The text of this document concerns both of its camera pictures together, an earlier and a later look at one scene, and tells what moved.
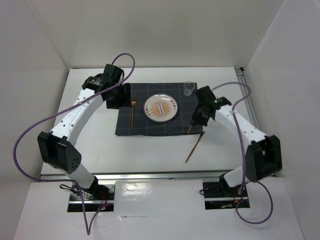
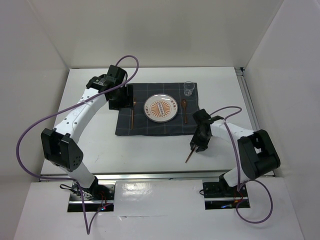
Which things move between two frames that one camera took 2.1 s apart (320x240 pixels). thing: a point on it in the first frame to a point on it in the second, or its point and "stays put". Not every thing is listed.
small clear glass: (188, 88) stays put
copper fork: (133, 103) stays put
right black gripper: (196, 120) to (194, 140)
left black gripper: (125, 100) stays put
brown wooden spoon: (189, 129) to (184, 104)
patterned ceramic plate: (160, 107) stays put
